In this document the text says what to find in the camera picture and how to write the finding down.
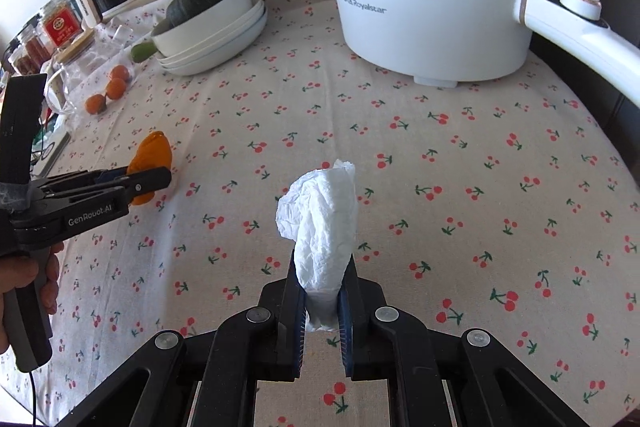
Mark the glass spice jar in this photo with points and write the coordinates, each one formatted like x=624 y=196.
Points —
x=20 y=62
x=34 y=47

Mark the white ceramic plate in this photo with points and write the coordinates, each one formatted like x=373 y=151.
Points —
x=220 y=66

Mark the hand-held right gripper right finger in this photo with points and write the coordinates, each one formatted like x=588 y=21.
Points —
x=342 y=332

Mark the glass jar with red label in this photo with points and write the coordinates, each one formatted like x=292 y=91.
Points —
x=61 y=24

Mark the small green fruit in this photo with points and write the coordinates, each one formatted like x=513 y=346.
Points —
x=144 y=52

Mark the white square gadget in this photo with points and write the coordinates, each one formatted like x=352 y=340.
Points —
x=52 y=152

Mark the person's left hand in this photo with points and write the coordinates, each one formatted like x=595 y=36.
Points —
x=15 y=274

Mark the small orange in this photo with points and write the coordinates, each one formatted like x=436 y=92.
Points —
x=95 y=104
x=120 y=73
x=117 y=88

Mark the orange peel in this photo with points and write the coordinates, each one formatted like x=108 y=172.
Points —
x=150 y=152

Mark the white tissue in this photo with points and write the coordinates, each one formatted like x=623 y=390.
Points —
x=325 y=217

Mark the white ceramic bowl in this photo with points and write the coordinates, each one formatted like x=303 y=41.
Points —
x=210 y=32

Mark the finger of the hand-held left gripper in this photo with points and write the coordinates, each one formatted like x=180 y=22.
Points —
x=150 y=181
x=112 y=176

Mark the white electric pot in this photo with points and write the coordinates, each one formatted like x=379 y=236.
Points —
x=425 y=22

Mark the cherry print tablecloth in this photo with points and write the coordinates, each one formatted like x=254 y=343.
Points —
x=450 y=182

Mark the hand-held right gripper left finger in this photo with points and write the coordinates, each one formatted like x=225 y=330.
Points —
x=301 y=332

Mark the dark green pumpkin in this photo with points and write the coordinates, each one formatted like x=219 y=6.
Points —
x=197 y=2

